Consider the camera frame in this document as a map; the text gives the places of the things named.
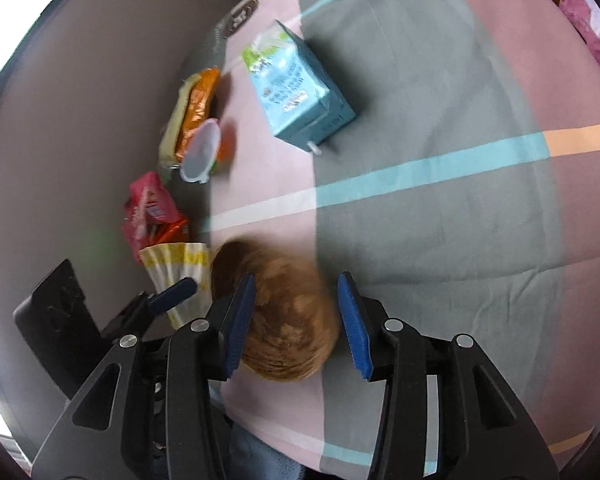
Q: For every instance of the small clear plastic cup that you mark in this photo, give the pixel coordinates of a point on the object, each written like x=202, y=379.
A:
x=202, y=150

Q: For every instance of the yellow and white paper wrapper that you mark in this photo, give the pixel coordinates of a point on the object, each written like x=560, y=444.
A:
x=180, y=260

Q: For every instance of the yellow and orange snack packet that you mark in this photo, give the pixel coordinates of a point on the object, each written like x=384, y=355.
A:
x=195, y=105

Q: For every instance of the pink snack packet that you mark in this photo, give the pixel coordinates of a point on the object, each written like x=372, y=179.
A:
x=150, y=205

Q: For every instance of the plaid pastel tablecloth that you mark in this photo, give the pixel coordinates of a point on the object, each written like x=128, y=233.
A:
x=430, y=110

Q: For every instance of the pink floral bedsheet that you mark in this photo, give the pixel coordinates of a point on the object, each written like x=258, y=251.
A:
x=587, y=15

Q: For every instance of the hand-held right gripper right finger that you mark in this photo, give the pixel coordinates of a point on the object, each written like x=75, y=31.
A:
x=355, y=330

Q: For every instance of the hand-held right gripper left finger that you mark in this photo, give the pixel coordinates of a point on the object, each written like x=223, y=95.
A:
x=240, y=330

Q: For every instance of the light blue drink carton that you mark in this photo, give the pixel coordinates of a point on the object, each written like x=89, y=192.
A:
x=300, y=90

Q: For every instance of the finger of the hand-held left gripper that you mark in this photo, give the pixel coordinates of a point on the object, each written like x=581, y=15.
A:
x=172, y=295

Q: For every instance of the brown bun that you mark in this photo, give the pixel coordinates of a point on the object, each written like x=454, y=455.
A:
x=290, y=320

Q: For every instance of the person's blue jeans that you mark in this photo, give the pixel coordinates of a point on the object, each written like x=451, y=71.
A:
x=260, y=455

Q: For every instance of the red-orange snack packet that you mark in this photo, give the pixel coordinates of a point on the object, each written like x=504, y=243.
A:
x=172, y=230

